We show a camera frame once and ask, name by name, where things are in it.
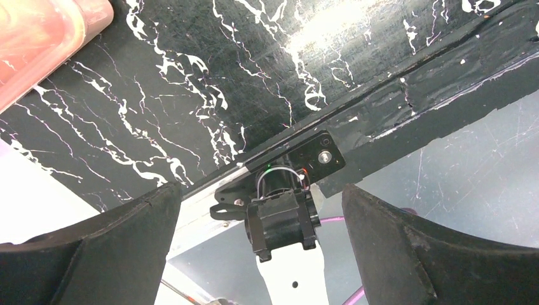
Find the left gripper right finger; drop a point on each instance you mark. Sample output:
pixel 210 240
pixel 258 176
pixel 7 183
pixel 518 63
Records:
pixel 403 258

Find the pink translucent storage box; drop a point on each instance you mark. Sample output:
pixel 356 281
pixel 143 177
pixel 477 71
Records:
pixel 38 36

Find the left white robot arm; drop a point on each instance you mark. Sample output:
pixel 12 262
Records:
pixel 281 227

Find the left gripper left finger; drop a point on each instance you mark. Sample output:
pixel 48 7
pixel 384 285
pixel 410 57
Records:
pixel 116 257

